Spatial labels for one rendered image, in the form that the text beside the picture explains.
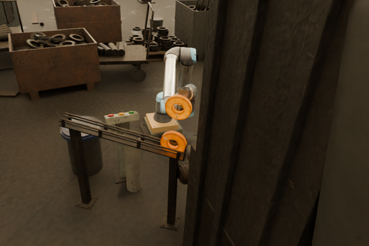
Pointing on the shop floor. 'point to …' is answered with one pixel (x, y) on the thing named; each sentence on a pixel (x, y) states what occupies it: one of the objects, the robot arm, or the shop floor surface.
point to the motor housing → (183, 171)
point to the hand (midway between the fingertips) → (178, 104)
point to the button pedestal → (118, 174)
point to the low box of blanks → (54, 60)
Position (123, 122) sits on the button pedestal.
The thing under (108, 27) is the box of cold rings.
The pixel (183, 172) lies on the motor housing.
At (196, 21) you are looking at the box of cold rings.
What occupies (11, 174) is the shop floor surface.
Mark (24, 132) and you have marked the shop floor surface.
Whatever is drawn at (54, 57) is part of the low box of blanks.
